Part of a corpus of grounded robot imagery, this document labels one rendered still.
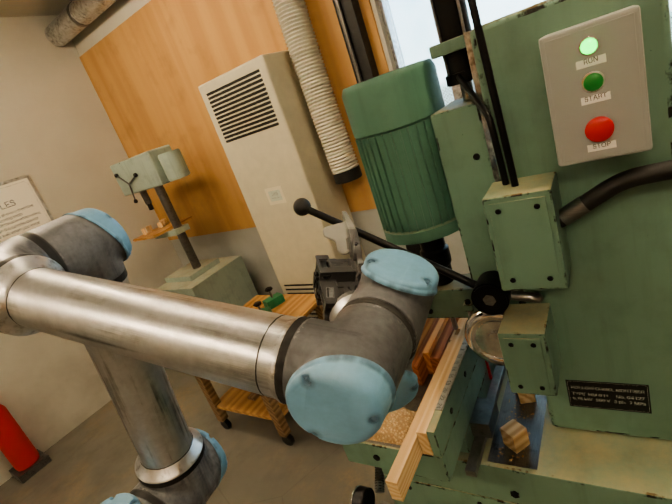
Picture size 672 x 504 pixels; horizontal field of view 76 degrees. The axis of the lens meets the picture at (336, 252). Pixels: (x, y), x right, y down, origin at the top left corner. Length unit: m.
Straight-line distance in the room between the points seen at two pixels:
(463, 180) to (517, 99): 0.16
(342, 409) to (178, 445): 0.71
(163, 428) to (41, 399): 2.68
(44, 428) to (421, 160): 3.32
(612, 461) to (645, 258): 0.36
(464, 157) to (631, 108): 0.25
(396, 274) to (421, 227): 0.34
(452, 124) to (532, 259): 0.25
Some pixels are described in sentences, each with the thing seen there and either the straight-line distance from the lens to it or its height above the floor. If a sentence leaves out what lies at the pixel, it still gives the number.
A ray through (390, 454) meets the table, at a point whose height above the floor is 0.88.
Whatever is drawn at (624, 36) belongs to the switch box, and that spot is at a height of 1.45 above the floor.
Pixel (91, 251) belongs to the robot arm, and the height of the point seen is 1.40.
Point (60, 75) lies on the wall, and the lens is 3.95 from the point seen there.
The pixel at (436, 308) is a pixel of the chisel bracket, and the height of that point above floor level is 1.03.
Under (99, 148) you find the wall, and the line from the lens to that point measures 3.89.
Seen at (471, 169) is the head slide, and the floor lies 1.32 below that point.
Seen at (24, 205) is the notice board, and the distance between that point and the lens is 3.59.
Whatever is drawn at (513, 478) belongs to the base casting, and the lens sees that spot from 0.93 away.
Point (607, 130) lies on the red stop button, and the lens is 0.62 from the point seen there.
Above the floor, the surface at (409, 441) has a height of 0.94.
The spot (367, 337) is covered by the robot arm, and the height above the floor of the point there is 1.29.
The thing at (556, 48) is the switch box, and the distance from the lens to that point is 0.62.
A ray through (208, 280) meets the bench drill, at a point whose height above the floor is 0.68.
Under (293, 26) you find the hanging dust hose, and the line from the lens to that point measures 2.32.
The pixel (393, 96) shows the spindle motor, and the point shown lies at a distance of 0.77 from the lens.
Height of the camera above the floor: 1.49
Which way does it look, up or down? 18 degrees down
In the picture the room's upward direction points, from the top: 20 degrees counter-clockwise
